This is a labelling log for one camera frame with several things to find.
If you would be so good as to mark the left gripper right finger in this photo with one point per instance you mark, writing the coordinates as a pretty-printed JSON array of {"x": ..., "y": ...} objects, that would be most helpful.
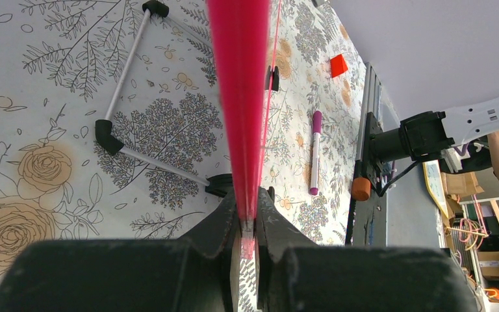
[{"x": 296, "y": 274}]

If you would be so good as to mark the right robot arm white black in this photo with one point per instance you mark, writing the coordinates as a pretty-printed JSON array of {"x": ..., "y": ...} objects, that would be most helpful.
[{"x": 422, "y": 137}]

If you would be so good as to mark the pink framed whiteboard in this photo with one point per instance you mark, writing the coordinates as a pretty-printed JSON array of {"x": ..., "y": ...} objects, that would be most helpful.
[{"x": 239, "y": 34}]

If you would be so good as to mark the pink capped marker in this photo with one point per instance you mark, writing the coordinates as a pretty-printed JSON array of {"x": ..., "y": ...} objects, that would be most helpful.
[{"x": 315, "y": 169}]

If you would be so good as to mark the small red cone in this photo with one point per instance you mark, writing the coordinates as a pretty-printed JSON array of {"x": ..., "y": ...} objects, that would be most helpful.
[{"x": 338, "y": 65}]

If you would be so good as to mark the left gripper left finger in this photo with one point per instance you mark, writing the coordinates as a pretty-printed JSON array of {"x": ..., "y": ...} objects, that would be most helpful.
[{"x": 189, "y": 273}]

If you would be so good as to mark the floral patterned table mat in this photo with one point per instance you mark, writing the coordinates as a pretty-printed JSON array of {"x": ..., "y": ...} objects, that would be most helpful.
[{"x": 60, "y": 62}]

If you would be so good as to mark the cardboard boxes on shelf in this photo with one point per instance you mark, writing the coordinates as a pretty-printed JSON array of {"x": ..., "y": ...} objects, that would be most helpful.
[{"x": 470, "y": 221}]

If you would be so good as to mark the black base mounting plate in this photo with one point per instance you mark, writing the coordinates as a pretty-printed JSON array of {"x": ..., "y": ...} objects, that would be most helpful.
[{"x": 367, "y": 221}]

